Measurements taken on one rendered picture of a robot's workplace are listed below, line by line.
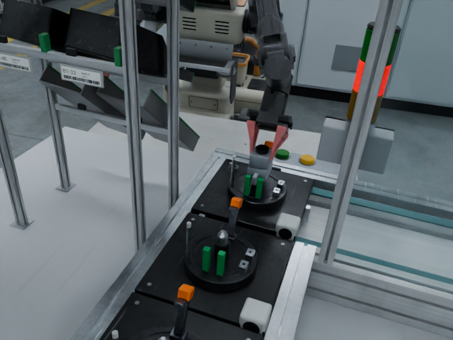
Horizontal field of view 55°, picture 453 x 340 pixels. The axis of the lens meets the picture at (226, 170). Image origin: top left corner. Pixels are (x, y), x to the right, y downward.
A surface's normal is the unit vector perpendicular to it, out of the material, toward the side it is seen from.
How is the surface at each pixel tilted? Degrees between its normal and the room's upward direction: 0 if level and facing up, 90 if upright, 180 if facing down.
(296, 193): 0
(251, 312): 0
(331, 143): 90
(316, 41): 90
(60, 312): 0
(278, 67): 49
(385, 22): 90
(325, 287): 90
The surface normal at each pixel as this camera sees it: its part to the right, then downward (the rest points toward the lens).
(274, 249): 0.06, -0.84
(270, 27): -0.15, -0.20
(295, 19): -0.22, 0.51
